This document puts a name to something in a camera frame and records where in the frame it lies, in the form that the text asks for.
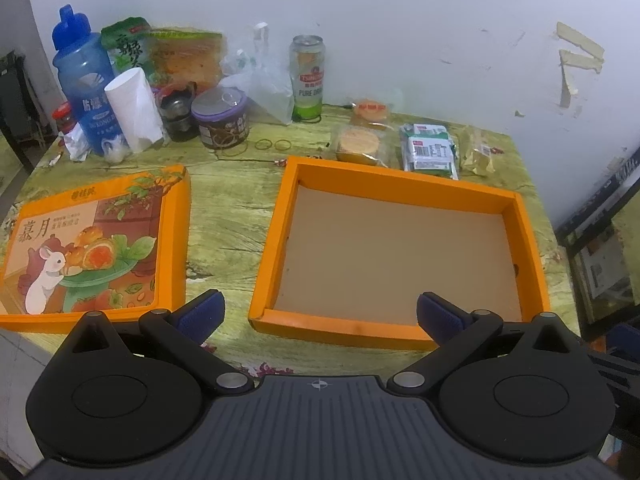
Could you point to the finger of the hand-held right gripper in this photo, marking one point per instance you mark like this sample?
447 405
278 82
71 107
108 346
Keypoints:
620 370

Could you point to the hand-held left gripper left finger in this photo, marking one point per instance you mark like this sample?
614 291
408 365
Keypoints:
202 310

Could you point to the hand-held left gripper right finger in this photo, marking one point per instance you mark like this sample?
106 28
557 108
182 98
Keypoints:
440 317

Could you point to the orange box tray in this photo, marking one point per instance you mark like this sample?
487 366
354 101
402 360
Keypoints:
375 250

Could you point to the orange printed box lid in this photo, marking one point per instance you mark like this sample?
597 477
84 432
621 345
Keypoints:
100 240

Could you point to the green white biscuit packet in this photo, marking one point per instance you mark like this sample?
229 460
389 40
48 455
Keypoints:
425 130
430 157

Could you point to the yellow clear snack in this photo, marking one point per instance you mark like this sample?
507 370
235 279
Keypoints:
477 157

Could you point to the clear round pastry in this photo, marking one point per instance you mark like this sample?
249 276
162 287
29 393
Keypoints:
357 142

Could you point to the orange label mooncake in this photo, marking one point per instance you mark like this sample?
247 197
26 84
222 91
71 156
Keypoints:
371 110

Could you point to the large rubber band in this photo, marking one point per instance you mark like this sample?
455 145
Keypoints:
235 154

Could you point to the purple lid snack can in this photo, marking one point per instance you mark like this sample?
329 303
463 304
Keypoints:
220 125

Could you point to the dark glass jar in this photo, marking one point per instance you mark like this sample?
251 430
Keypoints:
177 115

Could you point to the white paper roll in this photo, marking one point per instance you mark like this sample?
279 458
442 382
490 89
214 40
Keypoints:
132 110

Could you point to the clear plastic bag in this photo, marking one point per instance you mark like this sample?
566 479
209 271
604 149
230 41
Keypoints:
265 85

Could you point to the red lid small jar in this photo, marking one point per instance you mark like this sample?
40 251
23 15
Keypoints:
64 115

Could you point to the clear bag of orange snacks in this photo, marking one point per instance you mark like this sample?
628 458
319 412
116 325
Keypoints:
187 60

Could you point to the green white beer can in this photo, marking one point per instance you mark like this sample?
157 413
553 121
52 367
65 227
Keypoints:
307 80

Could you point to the peeling tape strip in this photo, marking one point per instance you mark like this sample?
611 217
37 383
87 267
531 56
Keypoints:
580 37
567 87
580 61

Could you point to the blue water bottle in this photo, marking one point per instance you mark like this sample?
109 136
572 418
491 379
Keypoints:
82 75

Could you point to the green snack bag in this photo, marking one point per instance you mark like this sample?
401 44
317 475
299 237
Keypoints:
125 45

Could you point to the black rack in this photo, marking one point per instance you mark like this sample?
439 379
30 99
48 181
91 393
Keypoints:
15 105

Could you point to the black metal frame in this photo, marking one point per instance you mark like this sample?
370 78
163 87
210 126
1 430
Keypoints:
590 215

